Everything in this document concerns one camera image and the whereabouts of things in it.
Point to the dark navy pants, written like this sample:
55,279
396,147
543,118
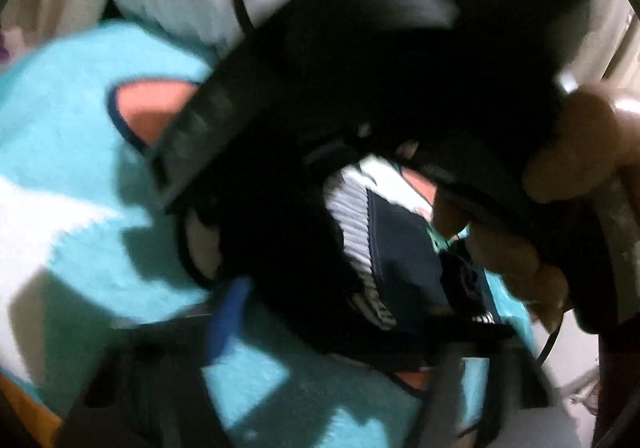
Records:
400,248

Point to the person's right hand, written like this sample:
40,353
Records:
580,143

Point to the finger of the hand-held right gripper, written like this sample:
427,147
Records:
210,123

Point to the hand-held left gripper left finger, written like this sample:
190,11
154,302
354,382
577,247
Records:
226,323

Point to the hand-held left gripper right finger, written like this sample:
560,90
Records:
475,330

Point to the cyan printed blanket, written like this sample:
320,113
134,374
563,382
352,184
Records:
75,138

